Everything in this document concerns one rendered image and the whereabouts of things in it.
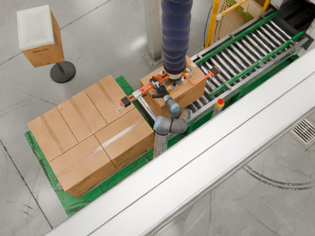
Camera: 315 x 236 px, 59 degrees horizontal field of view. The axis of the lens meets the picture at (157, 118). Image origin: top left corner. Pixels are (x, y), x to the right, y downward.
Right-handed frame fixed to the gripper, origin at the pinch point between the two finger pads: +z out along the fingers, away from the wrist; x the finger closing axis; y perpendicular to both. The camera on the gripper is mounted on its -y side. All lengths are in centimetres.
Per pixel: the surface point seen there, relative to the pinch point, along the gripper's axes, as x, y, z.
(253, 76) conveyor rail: -61, 128, -34
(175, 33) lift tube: 67, 20, -9
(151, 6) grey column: -9, 63, 94
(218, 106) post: -23, 47, -52
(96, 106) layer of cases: -66, -54, 51
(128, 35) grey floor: -120, 58, 163
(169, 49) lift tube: 46.0, 17.5, -4.7
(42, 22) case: -18, -52, 163
